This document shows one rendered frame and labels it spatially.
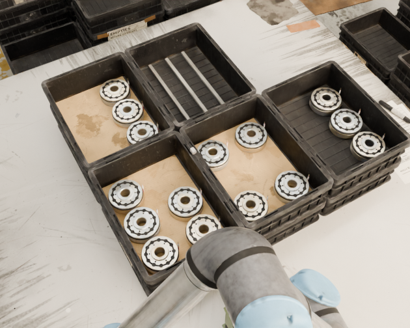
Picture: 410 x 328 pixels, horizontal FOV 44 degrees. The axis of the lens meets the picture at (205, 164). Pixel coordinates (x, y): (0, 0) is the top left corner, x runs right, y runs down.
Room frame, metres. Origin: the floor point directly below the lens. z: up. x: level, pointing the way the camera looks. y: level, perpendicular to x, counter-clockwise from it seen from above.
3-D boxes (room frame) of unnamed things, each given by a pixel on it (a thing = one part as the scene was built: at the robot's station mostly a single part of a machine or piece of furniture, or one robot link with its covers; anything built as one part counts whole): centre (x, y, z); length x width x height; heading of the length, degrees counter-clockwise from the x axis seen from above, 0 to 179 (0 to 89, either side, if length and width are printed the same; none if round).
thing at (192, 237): (0.65, 0.01, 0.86); 0.10 x 0.10 x 0.01
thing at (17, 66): (1.91, 0.79, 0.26); 0.40 x 0.30 x 0.23; 118
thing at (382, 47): (1.98, -0.93, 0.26); 0.40 x 0.30 x 0.23; 28
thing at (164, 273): (0.71, 0.12, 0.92); 0.40 x 0.30 x 0.02; 29
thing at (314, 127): (1.01, -0.41, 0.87); 0.40 x 0.30 x 0.11; 29
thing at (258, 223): (0.86, -0.14, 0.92); 0.40 x 0.30 x 0.02; 29
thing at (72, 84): (1.06, 0.31, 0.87); 0.40 x 0.30 x 0.11; 29
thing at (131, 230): (0.68, 0.18, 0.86); 0.10 x 0.10 x 0.01
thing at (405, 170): (1.08, -0.70, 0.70); 0.33 x 0.23 x 0.01; 28
